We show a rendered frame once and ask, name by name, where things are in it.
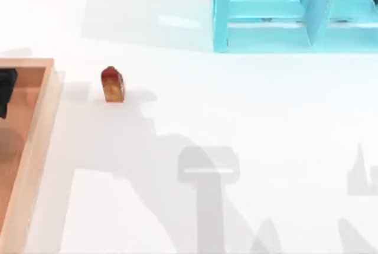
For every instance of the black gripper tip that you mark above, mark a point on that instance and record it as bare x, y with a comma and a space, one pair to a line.
6, 88

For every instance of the light blue rack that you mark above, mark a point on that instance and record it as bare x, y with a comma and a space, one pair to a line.
265, 38

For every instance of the shallow salmon-coloured box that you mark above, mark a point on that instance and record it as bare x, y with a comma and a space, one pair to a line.
35, 136

